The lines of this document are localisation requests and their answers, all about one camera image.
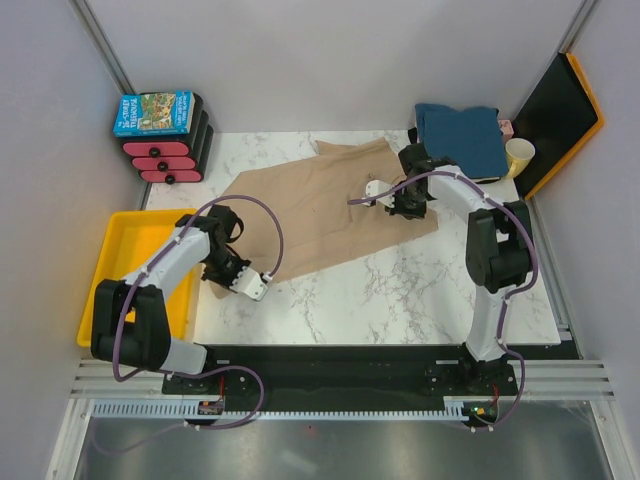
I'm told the yellow mug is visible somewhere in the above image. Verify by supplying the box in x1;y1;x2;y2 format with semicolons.
505;138;536;179

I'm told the yellow plastic bin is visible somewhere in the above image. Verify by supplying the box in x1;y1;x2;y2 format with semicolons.
76;209;201;348

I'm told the white cable duct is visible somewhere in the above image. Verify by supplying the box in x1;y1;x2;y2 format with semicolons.
91;399;469;421

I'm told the blue treehouse book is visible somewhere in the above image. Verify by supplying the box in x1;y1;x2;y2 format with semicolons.
112;90;201;138

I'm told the black orange tray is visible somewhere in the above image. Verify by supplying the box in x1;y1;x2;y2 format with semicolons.
512;53;605;199

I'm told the folded blue t-shirt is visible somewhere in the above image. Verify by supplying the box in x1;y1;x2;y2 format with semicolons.
415;103;508;180

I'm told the beige t-shirt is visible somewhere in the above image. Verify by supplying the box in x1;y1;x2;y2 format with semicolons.
224;138;438;281

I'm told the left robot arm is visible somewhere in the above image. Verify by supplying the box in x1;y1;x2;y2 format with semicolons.
90;205;250;393

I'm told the pink box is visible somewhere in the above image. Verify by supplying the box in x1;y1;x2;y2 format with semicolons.
498;119;514;143

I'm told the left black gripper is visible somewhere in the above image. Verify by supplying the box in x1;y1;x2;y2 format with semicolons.
201;248;252;294

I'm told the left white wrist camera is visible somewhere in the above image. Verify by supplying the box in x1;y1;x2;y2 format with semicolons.
231;268;268;302

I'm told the black pink drawer unit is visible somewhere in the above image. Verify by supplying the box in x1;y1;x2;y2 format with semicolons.
116;93;214;185

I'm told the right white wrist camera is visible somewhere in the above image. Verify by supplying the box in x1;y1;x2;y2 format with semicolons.
365;180;395;208

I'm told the aluminium frame rail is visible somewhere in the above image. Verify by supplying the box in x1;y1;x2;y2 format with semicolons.
71;359;164;399

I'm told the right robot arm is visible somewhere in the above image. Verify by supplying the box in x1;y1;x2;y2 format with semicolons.
385;144;539;394

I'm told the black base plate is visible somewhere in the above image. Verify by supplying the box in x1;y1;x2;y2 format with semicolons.
162;345;518;410

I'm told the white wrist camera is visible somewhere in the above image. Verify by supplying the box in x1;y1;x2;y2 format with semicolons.
231;268;268;302
365;180;395;208

